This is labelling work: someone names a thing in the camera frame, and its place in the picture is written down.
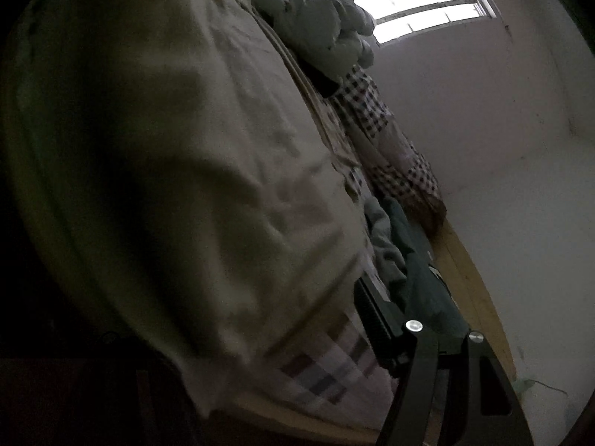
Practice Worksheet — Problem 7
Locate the dark checkered quilt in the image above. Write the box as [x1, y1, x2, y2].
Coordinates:
[332, 65, 448, 224]

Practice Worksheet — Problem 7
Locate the checkered bed sheet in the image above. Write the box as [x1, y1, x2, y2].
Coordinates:
[232, 79, 410, 416]

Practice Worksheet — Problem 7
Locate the wooden bed frame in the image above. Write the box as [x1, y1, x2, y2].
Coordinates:
[437, 218, 518, 382]

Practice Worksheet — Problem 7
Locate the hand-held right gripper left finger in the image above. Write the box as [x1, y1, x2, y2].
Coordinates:
[100, 332, 208, 446]

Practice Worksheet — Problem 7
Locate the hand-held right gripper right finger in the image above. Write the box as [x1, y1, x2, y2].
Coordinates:
[353, 278, 533, 446]

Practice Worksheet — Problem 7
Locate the teal cloth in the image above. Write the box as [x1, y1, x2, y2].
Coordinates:
[365, 197, 468, 349]

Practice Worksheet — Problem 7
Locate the beige garment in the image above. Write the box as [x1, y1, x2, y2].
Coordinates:
[0, 0, 373, 421]

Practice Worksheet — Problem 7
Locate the window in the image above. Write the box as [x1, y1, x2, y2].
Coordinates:
[321, 0, 498, 45]

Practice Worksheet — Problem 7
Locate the pale green duvet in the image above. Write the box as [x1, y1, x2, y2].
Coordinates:
[246, 0, 375, 83]

